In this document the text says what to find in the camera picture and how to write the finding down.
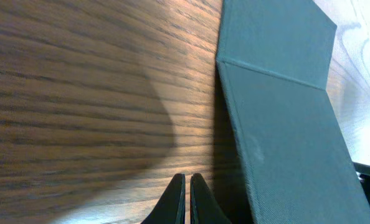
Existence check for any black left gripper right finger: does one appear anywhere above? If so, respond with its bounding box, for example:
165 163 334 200
190 173 231 224

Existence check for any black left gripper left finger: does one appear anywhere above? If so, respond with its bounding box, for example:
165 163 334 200
141 174 186 224

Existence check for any black gift box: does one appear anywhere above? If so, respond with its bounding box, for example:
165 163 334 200
216 0 370 223

